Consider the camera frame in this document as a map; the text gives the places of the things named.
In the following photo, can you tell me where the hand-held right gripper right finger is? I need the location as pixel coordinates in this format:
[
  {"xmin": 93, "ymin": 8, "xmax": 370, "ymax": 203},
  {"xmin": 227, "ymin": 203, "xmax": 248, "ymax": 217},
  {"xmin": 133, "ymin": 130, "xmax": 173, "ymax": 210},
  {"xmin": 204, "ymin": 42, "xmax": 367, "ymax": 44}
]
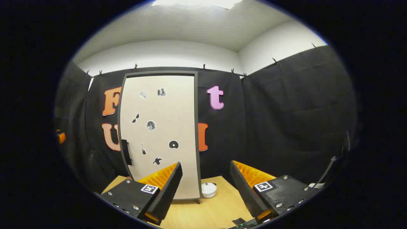
[{"xmin": 230, "ymin": 160, "xmax": 320, "ymax": 225}]

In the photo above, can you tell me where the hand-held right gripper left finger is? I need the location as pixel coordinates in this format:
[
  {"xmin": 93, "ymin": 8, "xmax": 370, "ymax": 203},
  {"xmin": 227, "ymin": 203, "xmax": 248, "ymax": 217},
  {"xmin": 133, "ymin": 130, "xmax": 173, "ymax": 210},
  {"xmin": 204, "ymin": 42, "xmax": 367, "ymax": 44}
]
[{"xmin": 100, "ymin": 162, "xmax": 183, "ymax": 227}]

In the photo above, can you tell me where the white round coaster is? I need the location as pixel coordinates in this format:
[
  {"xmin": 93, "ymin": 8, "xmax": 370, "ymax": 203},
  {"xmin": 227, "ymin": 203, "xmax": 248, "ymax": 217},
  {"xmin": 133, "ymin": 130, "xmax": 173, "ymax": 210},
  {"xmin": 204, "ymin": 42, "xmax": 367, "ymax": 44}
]
[{"xmin": 201, "ymin": 183, "xmax": 217, "ymax": 198}]

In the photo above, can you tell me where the beige cabinet door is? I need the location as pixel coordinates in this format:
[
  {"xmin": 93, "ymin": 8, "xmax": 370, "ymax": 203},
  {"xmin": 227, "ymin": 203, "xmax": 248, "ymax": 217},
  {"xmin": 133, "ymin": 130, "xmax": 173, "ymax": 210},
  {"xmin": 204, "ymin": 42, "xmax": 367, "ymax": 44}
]
[{"xmin": 120, "ymin": 75, "xmax": 197, "ymax": 201}]

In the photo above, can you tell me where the dark grey cabinet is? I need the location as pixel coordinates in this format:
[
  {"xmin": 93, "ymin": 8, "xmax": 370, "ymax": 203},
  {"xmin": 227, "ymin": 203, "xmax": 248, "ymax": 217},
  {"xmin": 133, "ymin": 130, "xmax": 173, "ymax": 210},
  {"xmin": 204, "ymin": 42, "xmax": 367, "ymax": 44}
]
[{"xmin": 117, "ymin": 71, "xmax": 203, "ymax": 205}]

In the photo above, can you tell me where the black backdrop cloth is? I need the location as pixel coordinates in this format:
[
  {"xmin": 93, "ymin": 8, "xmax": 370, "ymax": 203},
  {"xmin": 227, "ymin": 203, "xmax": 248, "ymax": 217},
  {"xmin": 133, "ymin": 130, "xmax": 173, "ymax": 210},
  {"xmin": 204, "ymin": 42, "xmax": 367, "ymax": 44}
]
[{"xmin": 56, "ymin": 45, "xmax": 358, "ymax": 191}]

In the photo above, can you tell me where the row of black cloth clips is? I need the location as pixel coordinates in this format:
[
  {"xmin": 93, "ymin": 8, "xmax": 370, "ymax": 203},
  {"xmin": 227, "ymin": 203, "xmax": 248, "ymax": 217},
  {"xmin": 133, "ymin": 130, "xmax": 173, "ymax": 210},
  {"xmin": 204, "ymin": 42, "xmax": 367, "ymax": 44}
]
[{"xmin": 86, "ymin": 43, "xmax": 318, "ymax": 78}]

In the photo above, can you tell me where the ceiling light panel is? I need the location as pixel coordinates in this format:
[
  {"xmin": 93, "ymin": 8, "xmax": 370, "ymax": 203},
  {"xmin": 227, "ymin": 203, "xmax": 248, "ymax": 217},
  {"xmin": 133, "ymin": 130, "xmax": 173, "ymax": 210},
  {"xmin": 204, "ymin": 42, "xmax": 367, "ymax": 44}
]
[{"xmin": 151, "ymin": 0, "xmax": 244, "ymax": 10}]

